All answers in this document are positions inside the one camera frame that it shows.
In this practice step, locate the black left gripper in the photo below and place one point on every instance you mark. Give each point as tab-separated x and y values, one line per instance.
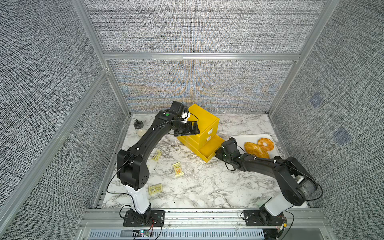
188	130

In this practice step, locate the yellow plastic drawer cabinet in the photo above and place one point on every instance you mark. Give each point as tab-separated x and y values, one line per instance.
205	144

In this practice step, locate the yellow cookie packet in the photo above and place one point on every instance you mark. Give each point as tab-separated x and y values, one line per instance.
157	155
155	189
178	170

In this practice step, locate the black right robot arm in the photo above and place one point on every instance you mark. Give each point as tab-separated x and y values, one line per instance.
295	182

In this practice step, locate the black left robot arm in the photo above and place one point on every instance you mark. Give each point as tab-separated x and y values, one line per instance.
132	169

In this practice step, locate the glass jar black lid left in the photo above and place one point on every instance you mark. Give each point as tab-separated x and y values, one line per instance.
139	127

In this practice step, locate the white plastic tray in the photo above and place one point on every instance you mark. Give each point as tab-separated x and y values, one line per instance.
242	139

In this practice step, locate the crumb-coated oval bread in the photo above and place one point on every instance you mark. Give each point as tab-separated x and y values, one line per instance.
256	150

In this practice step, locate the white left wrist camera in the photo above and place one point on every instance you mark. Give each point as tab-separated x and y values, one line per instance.
185	116

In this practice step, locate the glazed twisted ring bread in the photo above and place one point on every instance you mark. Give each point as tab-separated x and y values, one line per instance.
267	144

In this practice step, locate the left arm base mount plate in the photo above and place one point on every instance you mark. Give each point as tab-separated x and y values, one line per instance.
149	218

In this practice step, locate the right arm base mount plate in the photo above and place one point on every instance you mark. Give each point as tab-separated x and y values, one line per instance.
254	218

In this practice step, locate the aluminium front rail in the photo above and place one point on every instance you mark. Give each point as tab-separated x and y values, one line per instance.
203	219

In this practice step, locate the white slotted cable duct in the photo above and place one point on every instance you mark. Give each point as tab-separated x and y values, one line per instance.
178	234

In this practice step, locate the aluminium enclosure frame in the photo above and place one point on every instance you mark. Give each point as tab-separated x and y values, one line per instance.
17	198

